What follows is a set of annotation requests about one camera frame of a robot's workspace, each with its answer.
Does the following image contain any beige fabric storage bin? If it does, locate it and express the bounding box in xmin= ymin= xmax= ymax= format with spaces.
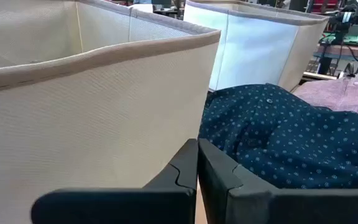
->
xmin=0 ymin=0 xmax=222 ymax=224
xmin=183 ymin=0 xmax=331 ymax=93

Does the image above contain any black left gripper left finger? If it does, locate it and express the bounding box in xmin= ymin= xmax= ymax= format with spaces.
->
xmin=30 ymin=138 xmax=199 ymax=224

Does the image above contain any pink button shirt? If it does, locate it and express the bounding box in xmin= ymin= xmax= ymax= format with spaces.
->
xmin=291 ymin=77 xmax=358 ymax=119

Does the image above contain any navy dotted shirt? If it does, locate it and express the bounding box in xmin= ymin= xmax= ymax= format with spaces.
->
xmin=198 ymin=83 xmax=358 ymax=190

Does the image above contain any cluttered background workbench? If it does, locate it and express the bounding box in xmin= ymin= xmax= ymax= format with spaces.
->
xmin=303 ymin=2 xmax=358 ymax=82

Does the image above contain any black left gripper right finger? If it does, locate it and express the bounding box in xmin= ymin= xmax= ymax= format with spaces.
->
xmin=197 ymin=138 xmax=358 ymax=224

